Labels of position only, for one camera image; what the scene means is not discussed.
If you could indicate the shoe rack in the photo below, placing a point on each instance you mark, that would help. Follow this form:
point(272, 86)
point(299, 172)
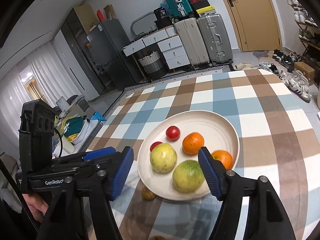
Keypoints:
point(308, 33)

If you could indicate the black tall cabinet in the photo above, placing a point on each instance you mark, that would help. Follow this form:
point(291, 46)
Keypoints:
point(75, 29)

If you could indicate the wooden door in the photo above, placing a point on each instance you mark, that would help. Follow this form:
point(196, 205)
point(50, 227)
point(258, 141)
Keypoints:
point(255, 24)

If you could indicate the person's left hand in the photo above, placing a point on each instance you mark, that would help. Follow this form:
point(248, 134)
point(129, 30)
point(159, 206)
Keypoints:
point(37, 206)

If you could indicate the teal suitcase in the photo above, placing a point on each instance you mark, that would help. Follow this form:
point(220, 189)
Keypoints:
point(180, 8)

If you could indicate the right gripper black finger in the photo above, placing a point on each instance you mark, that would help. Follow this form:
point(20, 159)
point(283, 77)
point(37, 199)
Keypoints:
point(111, 165)

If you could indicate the stacked shoe boxes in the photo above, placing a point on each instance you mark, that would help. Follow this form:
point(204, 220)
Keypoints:
point(202, 8)

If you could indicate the yellow-green guava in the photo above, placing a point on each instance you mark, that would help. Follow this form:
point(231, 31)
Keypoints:
point(163, 158)

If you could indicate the small brown longan fruit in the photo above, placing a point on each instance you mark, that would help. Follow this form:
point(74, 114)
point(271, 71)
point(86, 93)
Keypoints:
point(157, 238)

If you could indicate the grey refrigerator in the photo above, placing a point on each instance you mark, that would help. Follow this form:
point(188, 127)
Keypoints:
point(107, 40)

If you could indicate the white curtains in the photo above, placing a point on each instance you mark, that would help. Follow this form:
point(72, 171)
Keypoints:
point(40, 75)

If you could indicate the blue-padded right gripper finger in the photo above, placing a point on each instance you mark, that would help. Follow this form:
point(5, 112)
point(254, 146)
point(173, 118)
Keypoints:
point(267, 217)
point(100, 176)

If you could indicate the beige suitcase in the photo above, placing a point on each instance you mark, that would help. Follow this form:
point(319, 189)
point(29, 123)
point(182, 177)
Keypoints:
point(191, 38)

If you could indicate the red tomato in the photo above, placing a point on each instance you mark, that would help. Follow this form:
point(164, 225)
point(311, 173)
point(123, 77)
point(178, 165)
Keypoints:
point(173, 133)
point(154, 145)

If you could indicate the woven laundry basket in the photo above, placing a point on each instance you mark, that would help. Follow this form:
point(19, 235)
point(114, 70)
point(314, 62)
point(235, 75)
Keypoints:
point(153, 65)

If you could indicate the orange mandarin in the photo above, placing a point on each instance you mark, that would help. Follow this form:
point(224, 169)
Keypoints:
point(224, 157)
point(192, 143)

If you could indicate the cardboard box on floor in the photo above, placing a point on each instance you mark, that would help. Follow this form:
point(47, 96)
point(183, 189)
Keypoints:
point(306, 70)

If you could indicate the silver suitcase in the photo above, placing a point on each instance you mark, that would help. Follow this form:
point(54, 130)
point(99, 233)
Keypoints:
point(215, 38)

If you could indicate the checkered tablecloth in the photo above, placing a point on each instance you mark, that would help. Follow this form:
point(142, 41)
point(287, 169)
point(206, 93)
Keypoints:
point(277, 140)

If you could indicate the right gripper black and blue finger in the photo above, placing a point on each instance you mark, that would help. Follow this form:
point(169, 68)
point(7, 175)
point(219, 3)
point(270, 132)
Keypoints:
point(84, 156)

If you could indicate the greenish guava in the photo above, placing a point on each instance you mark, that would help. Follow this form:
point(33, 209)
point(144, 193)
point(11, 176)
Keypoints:
point(187, 177)

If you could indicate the white drawer desk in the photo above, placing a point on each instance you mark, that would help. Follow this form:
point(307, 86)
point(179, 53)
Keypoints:
point(166, 41)

